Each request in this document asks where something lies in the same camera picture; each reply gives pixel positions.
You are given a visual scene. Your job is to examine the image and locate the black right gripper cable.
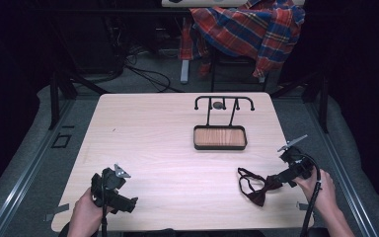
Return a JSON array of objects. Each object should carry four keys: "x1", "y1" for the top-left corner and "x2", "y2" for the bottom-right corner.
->
[{"x1": 298, "y1": 152, "x2": 324, "y2": 237}]

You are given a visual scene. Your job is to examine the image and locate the black chair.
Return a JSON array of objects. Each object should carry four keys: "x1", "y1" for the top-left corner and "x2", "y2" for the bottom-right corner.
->
[{"x1": 208, "y1": 48, "x2": 270, "y2": 94}]

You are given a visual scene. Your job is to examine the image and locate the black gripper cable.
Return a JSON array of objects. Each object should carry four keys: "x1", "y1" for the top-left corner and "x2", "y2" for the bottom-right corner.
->
[
  {"x1": 298, "y1": 152, "x2": 324, "y2": 237},
  {"x1": 100, "y1": 169, "x2": 110, "y2": 237}
]

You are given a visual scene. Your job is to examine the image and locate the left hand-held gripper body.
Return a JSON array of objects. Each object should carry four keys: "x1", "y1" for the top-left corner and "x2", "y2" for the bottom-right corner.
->
[{"x1": 90, "y1": 163, "x2": 133, "y2": 211}]

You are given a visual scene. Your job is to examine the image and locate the red blue plaid shirt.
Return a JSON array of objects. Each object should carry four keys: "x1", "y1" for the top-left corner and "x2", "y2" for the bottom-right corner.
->
[{"x1": 178, "y1": 0, "x2": 307, "y2": 80}]

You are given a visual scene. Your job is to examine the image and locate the person's left hand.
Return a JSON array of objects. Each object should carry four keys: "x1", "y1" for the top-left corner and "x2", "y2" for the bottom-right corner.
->
[{"x1": 72, "y1": 187, "x2": 114, "y2": 230}]

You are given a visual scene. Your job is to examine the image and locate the aluminium floor rail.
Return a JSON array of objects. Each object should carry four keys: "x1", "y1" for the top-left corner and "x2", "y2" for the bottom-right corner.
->
[
  {"x1": 304, "y1": 98, "x2": 379, "y2": 237},
  {"x1": 0, "y1": 98, "x2": 78, "y2": 237}
]

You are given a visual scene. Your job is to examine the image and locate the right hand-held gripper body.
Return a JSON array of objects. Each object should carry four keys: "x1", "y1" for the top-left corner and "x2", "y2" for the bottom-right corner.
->
[{"x1": 276, "y1": 133, "x2": 316, "y2": 186}]

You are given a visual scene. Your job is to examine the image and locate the black rack with wooden tray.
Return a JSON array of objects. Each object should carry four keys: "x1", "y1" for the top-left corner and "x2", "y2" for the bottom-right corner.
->
[{"x1": 192, "y1": 95, "x2": 257, "y2": 152}]

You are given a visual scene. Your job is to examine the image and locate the dark red bow tie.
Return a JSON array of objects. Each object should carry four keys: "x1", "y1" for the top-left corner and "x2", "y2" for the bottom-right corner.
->
[{"x1": 237, "y1": 166, "x2": 284, "y2": 208}]

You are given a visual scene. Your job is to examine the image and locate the person's dark clothing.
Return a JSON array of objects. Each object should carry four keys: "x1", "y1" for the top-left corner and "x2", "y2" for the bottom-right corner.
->
[{"x1": 58, "y1": 221, "x2": 260, "y2": 237}]

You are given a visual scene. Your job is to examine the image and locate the black metal stand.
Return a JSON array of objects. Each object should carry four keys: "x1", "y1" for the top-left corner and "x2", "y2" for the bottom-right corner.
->
[
  {"x1": 268, "y1": 69, "x2": 331, "y2": 134},
  {"x1": 46, "y1": 69, "x2": 111, "y2": 131}
]

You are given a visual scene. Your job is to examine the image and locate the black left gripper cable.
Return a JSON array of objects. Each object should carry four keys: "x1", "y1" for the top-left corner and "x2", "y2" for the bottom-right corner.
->
[{"x1": 100, "y1": 169, "x2": 110, "y2": 237}]

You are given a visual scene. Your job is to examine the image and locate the black floor cables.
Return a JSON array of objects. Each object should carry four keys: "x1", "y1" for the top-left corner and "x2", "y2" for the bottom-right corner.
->
[{"x1": 112, "y1": 42, "x2": 184, "y2": 95}]

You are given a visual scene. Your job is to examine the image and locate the person's right hand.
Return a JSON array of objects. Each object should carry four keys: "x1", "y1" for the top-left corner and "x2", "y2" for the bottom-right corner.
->
[{"x1": 291, "y1": 167, "x2": 338, "y2": 216}]

